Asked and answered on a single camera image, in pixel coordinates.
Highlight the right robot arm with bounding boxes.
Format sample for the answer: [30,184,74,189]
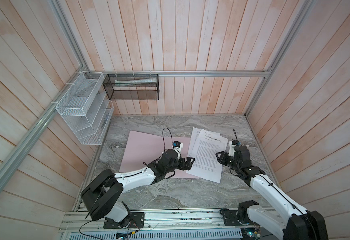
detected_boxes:
[216,141,329,240]

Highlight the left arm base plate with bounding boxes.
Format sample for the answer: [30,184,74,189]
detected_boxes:
[103,212,145,229]

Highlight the black mesh wall basket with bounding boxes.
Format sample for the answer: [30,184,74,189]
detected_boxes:
[103,73,160,101]

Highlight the pink file folder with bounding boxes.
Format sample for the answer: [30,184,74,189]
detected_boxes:
[119,130,191,173]

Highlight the lower printed paper sheets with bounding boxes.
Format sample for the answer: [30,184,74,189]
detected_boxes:
[188,128,223,158]

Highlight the aluminium front rail frame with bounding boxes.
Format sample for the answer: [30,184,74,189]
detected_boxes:
[58,207,278,240]

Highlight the white wire mesh file rack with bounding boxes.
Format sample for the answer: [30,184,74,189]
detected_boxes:
[56,72,114,145]

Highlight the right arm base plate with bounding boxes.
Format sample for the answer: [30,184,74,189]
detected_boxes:
[219,209,250,227]

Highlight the paper in black basket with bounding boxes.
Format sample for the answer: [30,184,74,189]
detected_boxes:
[114,78,157,87]

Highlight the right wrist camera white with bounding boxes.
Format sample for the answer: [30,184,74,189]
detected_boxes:
[229,140,241,157]

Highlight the printed paper sheet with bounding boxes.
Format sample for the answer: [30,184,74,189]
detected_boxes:
[187,128,228,184]

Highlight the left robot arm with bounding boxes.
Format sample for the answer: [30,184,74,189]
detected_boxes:
[80,148,195,223]

